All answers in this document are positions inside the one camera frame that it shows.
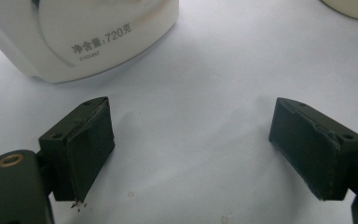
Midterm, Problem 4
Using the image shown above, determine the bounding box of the green bottle with white pump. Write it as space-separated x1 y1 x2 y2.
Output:
319 0 358 23

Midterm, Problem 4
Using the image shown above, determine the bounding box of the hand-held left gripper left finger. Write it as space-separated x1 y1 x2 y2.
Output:
38 96 116 203

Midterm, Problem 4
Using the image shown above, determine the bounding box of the white bottle with blue pump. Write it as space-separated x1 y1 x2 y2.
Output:
0 0 180 84

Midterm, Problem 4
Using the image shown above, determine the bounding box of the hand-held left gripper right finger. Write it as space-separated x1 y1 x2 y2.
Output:
268 97 358 202

